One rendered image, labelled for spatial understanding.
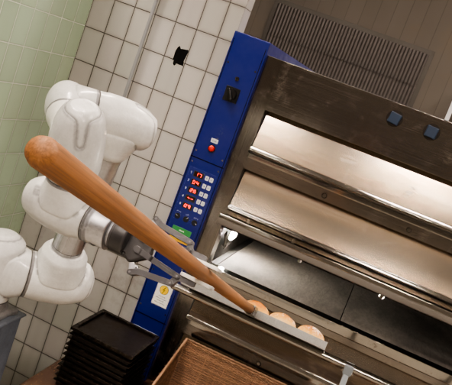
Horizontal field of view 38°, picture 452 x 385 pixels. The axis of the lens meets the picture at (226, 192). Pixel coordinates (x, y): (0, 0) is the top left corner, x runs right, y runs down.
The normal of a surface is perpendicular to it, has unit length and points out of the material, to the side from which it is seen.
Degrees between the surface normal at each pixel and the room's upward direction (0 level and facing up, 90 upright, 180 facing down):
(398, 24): 90
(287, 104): 90
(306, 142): 70
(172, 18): 90
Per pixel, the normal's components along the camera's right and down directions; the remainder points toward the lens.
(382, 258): -0.14, -0.24
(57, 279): 0.19, 0.48
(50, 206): -0.36, 0.28
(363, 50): -0.26, 0.09
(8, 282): 0.36, 0.30
